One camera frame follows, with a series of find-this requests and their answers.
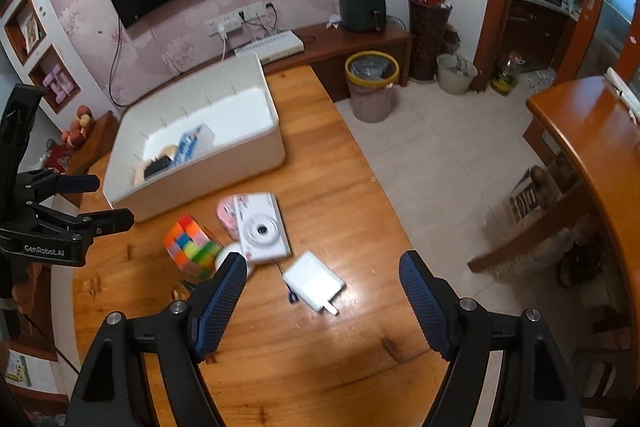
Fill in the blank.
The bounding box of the white egg-shaped case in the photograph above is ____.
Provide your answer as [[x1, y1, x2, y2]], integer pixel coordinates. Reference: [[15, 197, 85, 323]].
[[215, 243, 256, 280]]

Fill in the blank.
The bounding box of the printed cardboard box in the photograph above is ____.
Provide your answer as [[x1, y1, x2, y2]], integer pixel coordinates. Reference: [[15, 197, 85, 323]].
[[500, 164, 563, 228]]

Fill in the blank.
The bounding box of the white wall charger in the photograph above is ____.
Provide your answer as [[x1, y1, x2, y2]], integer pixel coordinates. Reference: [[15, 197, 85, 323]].
[[282, 251, 347, 317]]

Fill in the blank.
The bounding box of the pink dumbbell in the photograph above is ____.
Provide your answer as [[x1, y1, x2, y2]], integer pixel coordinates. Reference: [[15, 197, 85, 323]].
[[50, 64, 76, 95], [42, 72, 63, 100]]

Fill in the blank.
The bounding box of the pink trash bin yellow rim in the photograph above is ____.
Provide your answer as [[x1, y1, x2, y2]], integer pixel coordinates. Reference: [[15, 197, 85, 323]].
[[345, 51, 401, 124]]

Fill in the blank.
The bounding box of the white plastic storage bin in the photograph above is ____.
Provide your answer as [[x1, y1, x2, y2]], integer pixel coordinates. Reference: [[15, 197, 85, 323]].
[[102, 52, 287, 224]]

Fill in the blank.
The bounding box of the pink round box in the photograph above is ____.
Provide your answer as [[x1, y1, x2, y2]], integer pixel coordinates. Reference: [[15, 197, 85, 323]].
[[216, 194, 246, 240]]

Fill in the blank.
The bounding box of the pile of artificial fruit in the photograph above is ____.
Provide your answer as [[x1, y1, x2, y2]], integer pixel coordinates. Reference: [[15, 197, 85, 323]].
[[60, 104, 96, 148]]

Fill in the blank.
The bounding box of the black television cable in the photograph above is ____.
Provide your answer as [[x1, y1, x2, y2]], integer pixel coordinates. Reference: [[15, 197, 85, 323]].
[[107, 14, 126, 108]]

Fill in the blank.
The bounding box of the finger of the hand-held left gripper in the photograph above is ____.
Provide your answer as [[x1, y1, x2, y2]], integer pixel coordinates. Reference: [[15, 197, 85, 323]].
[[27, 207, 135, 244], [14, 171, 101, 210]]

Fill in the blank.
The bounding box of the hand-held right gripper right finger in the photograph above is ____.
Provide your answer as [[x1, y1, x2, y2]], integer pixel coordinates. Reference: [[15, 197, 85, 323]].
[[398, 250, 586, 427]]

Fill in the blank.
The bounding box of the red tissue box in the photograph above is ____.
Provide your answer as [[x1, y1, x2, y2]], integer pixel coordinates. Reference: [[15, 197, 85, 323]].
[[42, 139, 73, 172]]

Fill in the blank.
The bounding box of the blue card packet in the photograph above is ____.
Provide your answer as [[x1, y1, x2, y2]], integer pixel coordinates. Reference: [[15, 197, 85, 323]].
[[172, 127, 208, 166]]

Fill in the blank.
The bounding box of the wooden side cabinet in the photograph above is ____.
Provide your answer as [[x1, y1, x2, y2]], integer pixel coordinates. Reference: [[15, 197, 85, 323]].
[[65, 111, 121, 208]]

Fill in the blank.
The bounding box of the tall brown container red lid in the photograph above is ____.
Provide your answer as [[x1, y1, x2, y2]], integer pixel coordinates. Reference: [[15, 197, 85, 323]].
[[407, 0, 453, 82]]

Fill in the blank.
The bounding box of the dark green air fryer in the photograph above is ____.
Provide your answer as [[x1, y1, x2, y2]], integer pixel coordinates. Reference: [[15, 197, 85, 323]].
[[339, 0, 386, 32]]

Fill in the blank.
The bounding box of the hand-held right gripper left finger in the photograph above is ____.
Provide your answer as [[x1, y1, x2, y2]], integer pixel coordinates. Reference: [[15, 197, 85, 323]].
[[64, 251, 248, 427]]

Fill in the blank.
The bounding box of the white compact camera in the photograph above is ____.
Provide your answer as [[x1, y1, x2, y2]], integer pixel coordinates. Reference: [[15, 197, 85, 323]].
[[232, 192, 292, 264]]

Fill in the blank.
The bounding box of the white set-top box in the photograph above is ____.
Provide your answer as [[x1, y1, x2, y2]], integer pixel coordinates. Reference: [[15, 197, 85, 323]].
[[234, 30, 306, 58]]

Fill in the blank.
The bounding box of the white wall power strip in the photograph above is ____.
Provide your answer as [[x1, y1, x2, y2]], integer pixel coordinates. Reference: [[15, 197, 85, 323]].
[[204, 2, 266, 35]]

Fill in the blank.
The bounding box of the round wooden dining table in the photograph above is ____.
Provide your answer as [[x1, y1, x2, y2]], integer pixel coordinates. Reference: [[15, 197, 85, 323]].
[[525, 76, 640, 378]]

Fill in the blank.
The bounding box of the wooden television console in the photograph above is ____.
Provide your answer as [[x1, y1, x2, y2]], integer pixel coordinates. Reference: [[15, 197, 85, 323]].
[[262, 23, 413, 102]]

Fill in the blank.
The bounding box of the black power adapter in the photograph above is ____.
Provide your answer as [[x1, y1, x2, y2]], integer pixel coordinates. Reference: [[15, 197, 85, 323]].
[[142, 155, 173, 180]]

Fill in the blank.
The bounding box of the framed picture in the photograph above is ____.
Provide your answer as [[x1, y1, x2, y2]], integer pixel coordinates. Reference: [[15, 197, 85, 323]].
[[17, 12, 43, 55]]

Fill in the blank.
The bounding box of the white plastic bucket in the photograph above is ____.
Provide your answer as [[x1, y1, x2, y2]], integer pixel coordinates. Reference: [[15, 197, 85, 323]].
[[436, 53, 478, 96]]

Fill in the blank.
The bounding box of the colourful puzzle cube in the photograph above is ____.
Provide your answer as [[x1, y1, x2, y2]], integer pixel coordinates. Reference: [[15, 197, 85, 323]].
[[162, 214, 223, 280]]

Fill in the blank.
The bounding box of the green gold round jar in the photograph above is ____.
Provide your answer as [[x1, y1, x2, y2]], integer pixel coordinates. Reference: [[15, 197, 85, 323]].
[[172, 279, 198, 303]]

